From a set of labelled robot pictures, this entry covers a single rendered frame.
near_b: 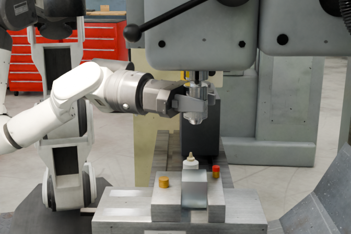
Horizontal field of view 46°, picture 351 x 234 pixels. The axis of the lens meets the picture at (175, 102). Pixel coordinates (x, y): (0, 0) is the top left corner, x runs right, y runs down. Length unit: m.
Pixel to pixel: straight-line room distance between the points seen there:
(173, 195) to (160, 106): 0.20
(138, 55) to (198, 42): 1.87
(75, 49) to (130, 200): 0.61
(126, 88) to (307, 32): 0.36
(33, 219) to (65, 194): 0.21
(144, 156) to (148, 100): 1.93
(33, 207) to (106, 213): 0.99
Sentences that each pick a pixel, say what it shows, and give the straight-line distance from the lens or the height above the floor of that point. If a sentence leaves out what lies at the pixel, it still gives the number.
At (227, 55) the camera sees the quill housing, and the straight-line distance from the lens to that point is 0.69.
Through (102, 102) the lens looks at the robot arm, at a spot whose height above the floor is 1.21.
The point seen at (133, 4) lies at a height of 1.42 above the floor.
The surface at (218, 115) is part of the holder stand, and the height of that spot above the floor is 1.07.
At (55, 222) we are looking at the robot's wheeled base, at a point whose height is 0.57.
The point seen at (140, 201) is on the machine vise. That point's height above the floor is 1.00.
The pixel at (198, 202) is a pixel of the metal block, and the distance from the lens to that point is 0.89.
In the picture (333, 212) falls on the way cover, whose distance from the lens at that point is 1.00.
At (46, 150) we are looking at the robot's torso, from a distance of 1.48.
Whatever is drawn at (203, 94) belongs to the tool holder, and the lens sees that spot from 0.79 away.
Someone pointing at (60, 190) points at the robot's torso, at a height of 0.73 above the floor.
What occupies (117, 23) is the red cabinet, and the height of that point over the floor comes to 0.99.
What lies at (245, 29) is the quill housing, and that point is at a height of 1.38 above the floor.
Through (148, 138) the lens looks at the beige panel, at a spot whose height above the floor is 0.51.
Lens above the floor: 1.45
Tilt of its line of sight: 16 degrees down
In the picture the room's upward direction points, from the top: straight up
